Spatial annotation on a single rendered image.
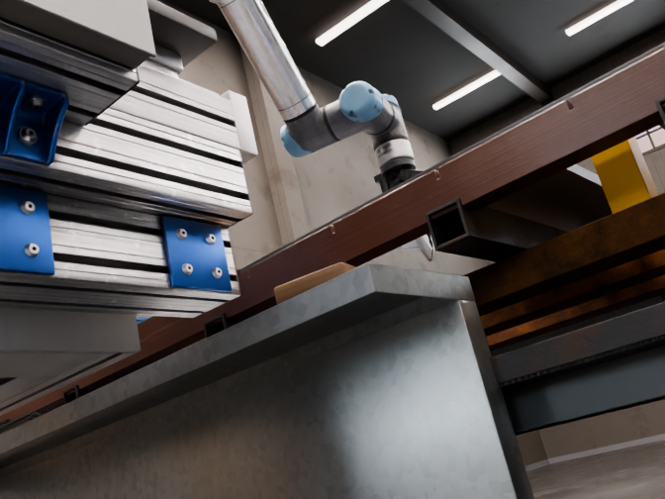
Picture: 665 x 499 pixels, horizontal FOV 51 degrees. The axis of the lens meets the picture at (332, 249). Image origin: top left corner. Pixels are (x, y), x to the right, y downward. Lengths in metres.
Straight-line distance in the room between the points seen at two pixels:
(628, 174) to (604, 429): 11.09
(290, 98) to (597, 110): 0.72
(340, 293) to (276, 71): 0.74
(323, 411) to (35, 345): 0.37
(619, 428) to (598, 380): 11.09
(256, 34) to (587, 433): 11.09
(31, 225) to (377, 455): 0.47
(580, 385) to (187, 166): 0.51
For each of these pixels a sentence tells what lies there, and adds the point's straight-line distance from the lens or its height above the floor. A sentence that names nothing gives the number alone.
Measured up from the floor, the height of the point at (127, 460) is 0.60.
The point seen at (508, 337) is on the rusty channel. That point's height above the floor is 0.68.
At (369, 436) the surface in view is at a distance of 0.89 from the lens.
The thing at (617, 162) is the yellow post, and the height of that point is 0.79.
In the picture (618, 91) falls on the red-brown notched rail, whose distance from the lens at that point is 0.82.
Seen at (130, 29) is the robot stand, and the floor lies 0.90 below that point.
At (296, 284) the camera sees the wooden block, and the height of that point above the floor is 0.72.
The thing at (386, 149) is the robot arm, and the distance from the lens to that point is 1.43.
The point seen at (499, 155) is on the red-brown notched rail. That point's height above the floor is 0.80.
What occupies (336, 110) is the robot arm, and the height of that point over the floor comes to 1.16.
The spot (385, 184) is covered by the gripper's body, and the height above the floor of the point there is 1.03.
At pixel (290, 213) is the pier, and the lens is 7.99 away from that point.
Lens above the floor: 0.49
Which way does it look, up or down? 18 degrees up
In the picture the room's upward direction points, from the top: 13 degrees counter-clockwise
